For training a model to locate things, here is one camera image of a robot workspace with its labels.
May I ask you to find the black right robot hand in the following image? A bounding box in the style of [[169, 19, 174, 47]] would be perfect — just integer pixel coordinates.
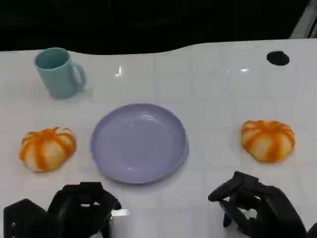
[[208, 171, 308, 238]]

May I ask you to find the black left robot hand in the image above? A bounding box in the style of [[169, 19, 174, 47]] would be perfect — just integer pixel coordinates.
[[47, 182, 122, 238]]

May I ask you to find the orange and white bread roll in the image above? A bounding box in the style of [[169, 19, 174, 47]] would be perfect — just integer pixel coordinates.
[[240, 119, 296, 164], [19, 126, 77, 173]]

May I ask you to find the lilac plate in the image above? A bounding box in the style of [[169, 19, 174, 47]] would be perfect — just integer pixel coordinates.
[[91, 103, 188, 185]]

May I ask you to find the pale green mug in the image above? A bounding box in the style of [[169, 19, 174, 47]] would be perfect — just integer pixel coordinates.
[[34, 47, 87, 100]]

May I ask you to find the black table grommet hole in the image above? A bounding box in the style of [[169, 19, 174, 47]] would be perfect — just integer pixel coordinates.
[[266, 51, 290, 66]]

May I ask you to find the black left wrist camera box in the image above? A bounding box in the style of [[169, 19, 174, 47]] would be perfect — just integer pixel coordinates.
[[2, 198, 49, 238]]

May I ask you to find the white frame post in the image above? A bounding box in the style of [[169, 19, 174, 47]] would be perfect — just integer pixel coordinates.
[[292, 0, 317, 39]]

